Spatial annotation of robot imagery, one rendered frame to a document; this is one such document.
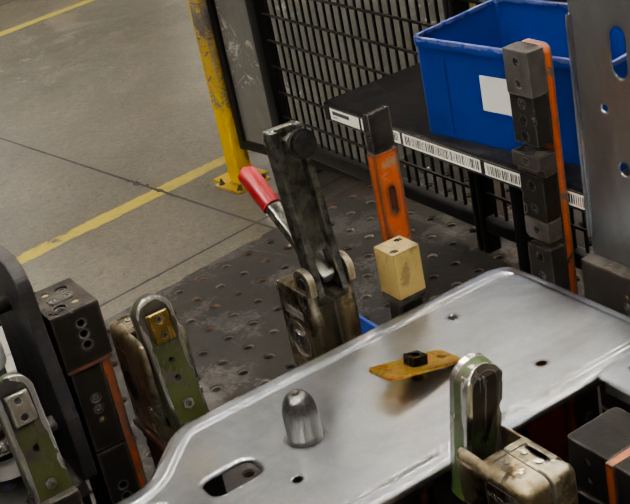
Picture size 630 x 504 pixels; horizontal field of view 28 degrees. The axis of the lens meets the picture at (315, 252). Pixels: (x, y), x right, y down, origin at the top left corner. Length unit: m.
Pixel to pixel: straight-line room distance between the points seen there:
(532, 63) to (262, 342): 0.73
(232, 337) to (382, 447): 0.87
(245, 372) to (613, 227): 0.72
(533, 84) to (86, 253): 2.89
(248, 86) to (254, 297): 2.11
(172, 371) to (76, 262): 2.88
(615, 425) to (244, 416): 0.33
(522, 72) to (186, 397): 0.49
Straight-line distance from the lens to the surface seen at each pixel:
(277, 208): 1.28
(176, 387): 1.20
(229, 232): 3.99
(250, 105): 4.11
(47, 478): 1.16
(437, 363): 1.16
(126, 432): 1.25
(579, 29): 1.24
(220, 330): 1.95
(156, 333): 1.18
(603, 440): 1.10
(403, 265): 1.26
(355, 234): 2.16
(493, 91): 1.52
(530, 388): 1.13
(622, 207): 1.28
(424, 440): 1.09
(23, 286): 1.13
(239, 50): 4.04
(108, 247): 4.10
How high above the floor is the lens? 1.63
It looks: 26 degrees down
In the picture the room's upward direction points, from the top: 12 degrees counter-clockwise
